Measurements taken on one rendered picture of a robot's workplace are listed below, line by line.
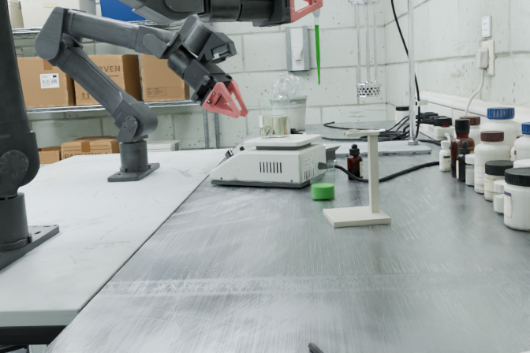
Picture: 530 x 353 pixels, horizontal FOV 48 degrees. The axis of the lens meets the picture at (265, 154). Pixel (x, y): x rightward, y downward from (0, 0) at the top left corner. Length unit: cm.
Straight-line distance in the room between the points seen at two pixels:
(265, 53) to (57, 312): 307
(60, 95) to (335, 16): 162
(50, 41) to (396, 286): 104
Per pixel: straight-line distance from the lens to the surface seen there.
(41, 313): 63
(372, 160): 86
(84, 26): 141
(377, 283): 62
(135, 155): 137
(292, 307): 56
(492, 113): 114
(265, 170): 112
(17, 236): 83
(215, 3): 89
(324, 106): 360
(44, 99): 350
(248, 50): 360
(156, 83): 332
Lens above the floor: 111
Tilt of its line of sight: 8 degrees down
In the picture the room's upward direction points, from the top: 3 degrees counter-clockwise
